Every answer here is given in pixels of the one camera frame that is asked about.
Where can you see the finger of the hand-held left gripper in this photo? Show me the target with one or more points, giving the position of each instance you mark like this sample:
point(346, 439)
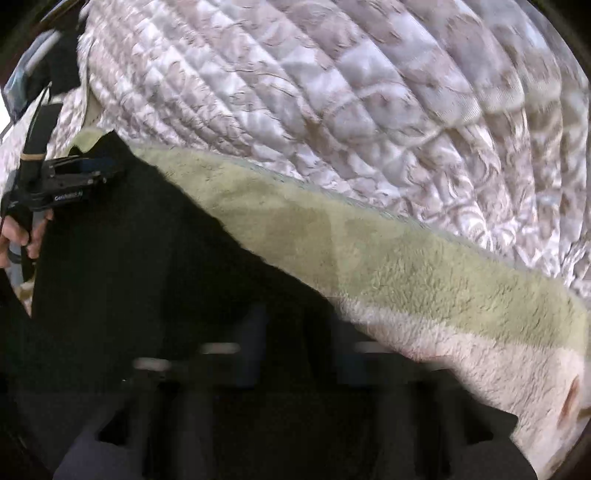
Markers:
point(104, 177)
point(87, 164)

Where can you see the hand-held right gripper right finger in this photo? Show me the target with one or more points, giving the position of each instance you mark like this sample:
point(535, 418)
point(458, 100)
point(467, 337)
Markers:
point(348, 355)

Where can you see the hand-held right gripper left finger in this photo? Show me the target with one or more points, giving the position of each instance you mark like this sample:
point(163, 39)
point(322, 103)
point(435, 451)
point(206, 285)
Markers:
point(251, 350)

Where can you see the black pants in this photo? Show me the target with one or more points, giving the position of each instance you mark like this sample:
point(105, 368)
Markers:
point(138, 258)

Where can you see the person's left hand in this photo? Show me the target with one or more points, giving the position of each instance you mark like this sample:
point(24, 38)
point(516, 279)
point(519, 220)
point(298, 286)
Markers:
point(37, 235)

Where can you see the floral fleece blanket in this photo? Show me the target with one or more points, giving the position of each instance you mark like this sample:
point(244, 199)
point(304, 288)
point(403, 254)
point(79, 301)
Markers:
point(415, 286)

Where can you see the black garment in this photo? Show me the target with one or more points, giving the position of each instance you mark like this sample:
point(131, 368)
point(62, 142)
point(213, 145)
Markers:
point(67, 64)

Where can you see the quilted beige bedspread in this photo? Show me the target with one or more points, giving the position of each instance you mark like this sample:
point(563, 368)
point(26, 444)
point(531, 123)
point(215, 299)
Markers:
point(286, 74)

